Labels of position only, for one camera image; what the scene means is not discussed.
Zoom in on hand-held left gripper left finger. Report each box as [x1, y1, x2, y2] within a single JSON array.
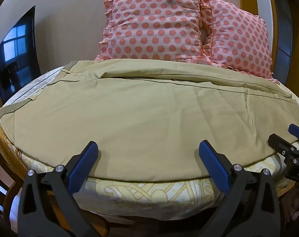
[[17, 141, 102, 237]]

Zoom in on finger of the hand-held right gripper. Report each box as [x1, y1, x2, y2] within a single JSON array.
[[289, 123, 299, 144], [268, 134, 299, 156]]

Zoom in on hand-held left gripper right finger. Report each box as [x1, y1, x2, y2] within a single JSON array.
[[198, 140, 287, 237]]

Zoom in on khaki pants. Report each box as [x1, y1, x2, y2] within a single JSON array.
[[0, 59, 299, 181]]

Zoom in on yellow patterned bed sheet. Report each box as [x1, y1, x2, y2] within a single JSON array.
[[0, 67, 299, 224]]

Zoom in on wooden chair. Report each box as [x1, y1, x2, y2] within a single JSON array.
[[0, 138, 24, 230]]

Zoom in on pink polka dot pillow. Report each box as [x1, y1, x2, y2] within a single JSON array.
[[199, 0, 279, 84], [95, 0, 215, 64]]

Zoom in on black television screen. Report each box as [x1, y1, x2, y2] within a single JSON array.
[[0, 5, 41, 104]]

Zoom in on wooden door frame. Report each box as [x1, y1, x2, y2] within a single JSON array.
[[237, 0, 299, 97]]

